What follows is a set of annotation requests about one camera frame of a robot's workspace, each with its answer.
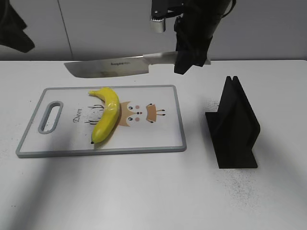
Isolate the yellow plastic banana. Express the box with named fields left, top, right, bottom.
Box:
left=89, top=87, right=120, bottom=144

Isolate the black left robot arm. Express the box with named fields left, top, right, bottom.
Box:
left=0, top=0, right=35, bottom=53

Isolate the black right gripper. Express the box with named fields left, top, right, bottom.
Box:
left=174, top=0, right=232, bottom=74

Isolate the grey-rimmed white cutting board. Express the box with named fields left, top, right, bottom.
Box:
left=16, top=85, right=186, bottom=158

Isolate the steel kitchen knife white handle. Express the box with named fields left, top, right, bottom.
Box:
left=64, top=51, right=211, bottom=78

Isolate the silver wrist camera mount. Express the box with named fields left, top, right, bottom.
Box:
left=150, top=0, right=184, bottom=33

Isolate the black knife stand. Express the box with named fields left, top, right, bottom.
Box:
left=205, top=76, right=260, bottom=169

